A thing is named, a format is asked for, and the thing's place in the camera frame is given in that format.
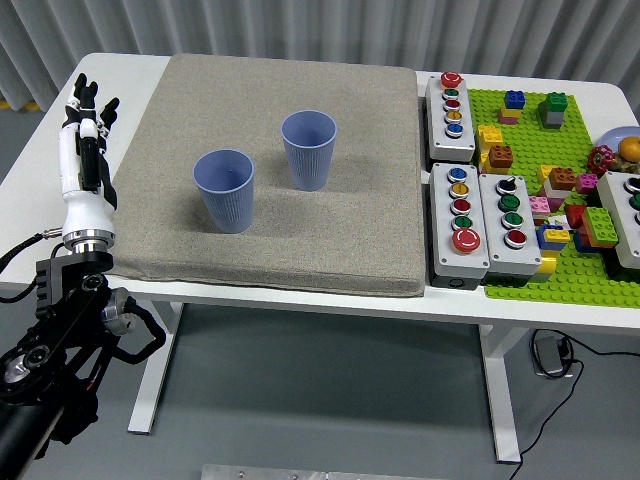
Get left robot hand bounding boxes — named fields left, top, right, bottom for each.
left=57, top=73, right=121, bottom=236

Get blue ribbed cup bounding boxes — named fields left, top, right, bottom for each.
left=192, top=148, right=256, bottom=235
left=280, top=110, right=338, bottom=192

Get white table leg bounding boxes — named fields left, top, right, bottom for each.
left=127, top=299, right=184, bottom=435
left=477, top=323, right=524, bottom=464

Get grey curtain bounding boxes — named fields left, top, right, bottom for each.
left=0, top=0, right=640, bottom=109

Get grey-brown mat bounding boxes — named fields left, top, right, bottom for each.
left=99, top=53, right=426, bottom=299

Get grey five-button control box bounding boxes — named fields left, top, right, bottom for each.
left=423, top=71, right=477, bottom=164
left=428, top=162, right=491, bottom=290

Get yellow toy block stack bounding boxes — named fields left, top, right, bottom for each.
left=476, top=124, right=504, bottom=174

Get brown toy block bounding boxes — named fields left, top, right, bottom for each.
left=487, top=144, right=515, bottom=170
left=548, top=167, right=577, bottom=191

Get blue yellow pink block stack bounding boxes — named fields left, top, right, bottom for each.
left=498, top=89, right=527, bottom=126

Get green studded baseplate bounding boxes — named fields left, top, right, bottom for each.
left=467, top=88, right=640, bottom=307

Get pink toy block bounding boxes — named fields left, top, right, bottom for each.
left=528, top=195, right=552, bottom=226

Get yellow cylinder toy block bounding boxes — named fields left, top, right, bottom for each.
left=529, top=249, right=559, bottom=284

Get blue yellow toy block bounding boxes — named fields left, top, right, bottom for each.
left=536, top=223, right=572, bottom=251

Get green grey block stack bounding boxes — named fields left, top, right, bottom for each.
left=537, top=92, right=569, bottom=130

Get grey power adapter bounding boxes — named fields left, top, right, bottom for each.
left=532, top=335, right=574, bottom=379

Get red toy block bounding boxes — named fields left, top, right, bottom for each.
left=564, top=203, right=589, bottom=231

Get green orange toy block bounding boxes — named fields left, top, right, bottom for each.
left=582, top=205, right=620, bottom=249

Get red valve wheel toy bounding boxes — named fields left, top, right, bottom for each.
left=586, top=144, right=614, bottom=175

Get light blue plate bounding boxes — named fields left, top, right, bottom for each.
left=597, top=125, right=640, bottom=161

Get grey control box black buttons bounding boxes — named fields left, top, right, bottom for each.
left=594, top=171, right=640, bottom=271

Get brown toy food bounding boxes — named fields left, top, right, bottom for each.
left=612, top=152, right=640, bottom=174

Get grey selector switch control box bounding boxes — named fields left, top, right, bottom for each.
left=477, top=172, right=544, bottom=282

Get black floor cable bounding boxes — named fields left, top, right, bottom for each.
left=509, top=329, right=640, bottom=480

